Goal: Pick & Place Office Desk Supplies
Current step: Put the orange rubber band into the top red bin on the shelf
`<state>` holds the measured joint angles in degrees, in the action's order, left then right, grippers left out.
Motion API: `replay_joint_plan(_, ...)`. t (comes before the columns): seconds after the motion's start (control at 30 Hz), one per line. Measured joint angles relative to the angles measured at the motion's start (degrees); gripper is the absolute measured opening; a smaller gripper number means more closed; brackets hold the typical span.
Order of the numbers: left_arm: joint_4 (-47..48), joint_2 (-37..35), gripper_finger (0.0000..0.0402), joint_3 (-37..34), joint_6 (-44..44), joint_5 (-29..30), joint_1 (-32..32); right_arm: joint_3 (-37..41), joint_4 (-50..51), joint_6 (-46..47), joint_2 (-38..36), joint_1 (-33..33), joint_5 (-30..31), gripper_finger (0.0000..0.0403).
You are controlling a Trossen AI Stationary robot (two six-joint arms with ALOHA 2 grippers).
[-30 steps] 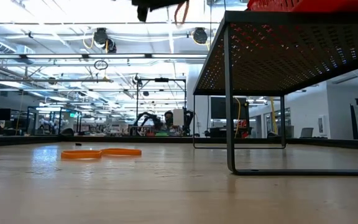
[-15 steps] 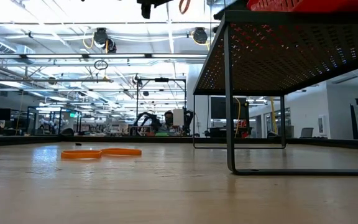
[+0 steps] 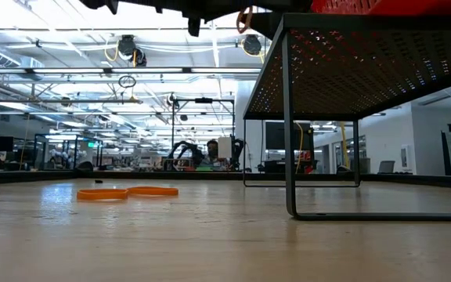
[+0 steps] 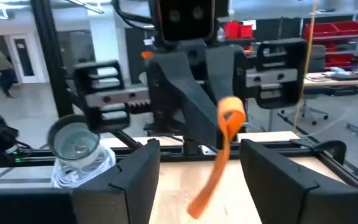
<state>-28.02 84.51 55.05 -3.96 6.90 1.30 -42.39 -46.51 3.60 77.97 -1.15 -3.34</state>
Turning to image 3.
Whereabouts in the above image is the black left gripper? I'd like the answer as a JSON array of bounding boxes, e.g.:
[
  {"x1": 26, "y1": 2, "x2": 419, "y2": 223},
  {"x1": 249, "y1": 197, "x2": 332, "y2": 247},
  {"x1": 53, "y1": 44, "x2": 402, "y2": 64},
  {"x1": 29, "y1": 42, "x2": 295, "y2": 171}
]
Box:
[{"x1": 78, "y1": 0, "x2": 250, "y2": 38}]

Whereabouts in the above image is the orange rubber band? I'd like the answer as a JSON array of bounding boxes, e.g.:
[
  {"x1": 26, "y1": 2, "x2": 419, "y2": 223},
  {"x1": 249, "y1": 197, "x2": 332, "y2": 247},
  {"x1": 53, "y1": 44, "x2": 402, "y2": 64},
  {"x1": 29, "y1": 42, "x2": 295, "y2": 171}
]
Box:
[
  {"x1": 76, "y1": 188, "x2": 129, "y2": 202},
  {"x1": 126, "y1": 186, "x2": 180, "y2": 197},
  {"x1": 236, "y1": 5, "x2": 254, "y2": 35}
]

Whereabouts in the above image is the black ceiling fixture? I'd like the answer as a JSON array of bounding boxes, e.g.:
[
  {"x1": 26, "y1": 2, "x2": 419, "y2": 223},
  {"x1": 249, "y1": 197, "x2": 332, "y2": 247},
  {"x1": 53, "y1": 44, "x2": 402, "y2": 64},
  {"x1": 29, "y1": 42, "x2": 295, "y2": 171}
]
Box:
[{"x1": 132, "y1": 46, "x2": 148, "y2": 68}]

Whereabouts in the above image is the black perforated metal shelf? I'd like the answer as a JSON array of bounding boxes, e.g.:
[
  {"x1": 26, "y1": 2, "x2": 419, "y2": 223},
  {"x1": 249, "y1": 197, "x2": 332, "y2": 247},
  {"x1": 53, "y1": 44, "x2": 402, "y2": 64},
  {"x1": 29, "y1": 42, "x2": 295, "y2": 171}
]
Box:
[{"x1": 243, "y1": 13, "x2": 451, "y2": 222}]

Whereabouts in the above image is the red plastic mesh basket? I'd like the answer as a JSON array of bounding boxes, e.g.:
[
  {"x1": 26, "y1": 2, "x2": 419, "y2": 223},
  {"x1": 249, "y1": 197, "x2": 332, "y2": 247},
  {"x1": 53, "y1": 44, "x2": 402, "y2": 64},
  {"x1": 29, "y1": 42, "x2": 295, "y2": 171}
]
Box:
[{"x1": 310, "y1": 0, "x2": 451, "y2": 16}]

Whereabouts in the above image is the white panel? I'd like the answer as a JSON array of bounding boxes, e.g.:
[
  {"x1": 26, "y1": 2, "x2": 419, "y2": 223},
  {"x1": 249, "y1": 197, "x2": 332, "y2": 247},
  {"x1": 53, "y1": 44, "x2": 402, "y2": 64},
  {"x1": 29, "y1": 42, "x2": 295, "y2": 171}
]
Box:
[{"x1": 217, "y1": 136, "x2": 233, "y2": 159}]

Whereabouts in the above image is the person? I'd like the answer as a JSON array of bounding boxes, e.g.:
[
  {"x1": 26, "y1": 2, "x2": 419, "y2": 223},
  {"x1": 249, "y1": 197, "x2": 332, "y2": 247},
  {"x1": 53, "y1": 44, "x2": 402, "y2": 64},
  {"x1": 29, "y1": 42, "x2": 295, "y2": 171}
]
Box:
[{"x1": 201, "y1": 139, "x2": 226, "y2": 170}]

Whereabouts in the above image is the yellow pole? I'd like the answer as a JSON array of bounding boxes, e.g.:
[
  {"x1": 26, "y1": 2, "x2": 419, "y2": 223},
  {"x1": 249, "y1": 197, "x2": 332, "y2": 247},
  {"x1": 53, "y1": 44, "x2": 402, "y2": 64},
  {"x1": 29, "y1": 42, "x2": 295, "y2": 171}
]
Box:
[{"x1": 338, "y1": 121, "x2": 351, "y2": 170}]

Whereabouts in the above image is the grey chair back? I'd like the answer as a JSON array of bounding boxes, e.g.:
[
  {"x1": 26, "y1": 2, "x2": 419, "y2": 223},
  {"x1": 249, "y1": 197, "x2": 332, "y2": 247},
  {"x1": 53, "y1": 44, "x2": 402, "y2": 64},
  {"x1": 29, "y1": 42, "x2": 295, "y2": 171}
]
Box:
[{"x1": 377, "y1": 160, "x2": 396, "y2": 175}]

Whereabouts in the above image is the black framed workstation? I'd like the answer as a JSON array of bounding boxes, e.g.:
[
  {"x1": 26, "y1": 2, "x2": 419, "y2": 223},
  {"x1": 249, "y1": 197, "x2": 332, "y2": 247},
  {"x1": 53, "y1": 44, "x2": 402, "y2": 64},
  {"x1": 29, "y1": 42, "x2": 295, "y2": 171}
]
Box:
[{"x1": 32, "y1": 133, "x2": 104, "y2": 171}]

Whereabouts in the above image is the black ceiling cable reel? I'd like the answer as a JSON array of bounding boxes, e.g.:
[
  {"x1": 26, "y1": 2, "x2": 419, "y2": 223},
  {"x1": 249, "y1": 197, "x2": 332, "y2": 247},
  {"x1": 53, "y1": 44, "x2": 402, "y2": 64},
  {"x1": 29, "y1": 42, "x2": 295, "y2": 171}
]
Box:
[
  {"x1": 117, "y1": 34, "x2": 138, "y2": 58},
  {"x1": 242, "y1": 34, "x2": 263, "y2": 57}
]

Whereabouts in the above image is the black background station frame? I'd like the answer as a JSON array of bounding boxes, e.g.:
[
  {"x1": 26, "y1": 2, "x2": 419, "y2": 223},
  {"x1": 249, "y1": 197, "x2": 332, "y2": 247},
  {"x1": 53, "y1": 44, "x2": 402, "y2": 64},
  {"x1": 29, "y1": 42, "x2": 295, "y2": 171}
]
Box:
[{"x1": 170, "y1": 97, "x2": 236, "y2": 173}]

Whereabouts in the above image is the hanging black cable ring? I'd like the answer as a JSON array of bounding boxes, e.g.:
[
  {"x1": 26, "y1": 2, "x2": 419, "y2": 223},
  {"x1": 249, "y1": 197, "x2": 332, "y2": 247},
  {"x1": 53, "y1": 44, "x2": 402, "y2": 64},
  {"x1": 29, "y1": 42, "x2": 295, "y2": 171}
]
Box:
[{"x1": 117, "y1": 74, "x2": 138, "y2": 89}]

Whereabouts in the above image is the yellow hanging cable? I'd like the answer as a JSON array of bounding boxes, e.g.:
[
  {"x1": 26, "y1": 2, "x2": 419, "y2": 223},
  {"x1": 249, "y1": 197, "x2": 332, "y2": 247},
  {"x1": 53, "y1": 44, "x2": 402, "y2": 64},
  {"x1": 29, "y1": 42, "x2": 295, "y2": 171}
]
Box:
[{"x1": 294, "y1": 121, "x2": 305, "y2": 175}]

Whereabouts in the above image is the black aluminium table frame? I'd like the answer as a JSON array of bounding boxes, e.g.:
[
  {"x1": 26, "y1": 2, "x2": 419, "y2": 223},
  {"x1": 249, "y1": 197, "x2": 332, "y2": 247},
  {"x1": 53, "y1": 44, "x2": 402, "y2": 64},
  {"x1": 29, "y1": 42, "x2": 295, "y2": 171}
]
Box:
[{"x1": 0, "y1": 170, "x2": 451, "y2": 191}]

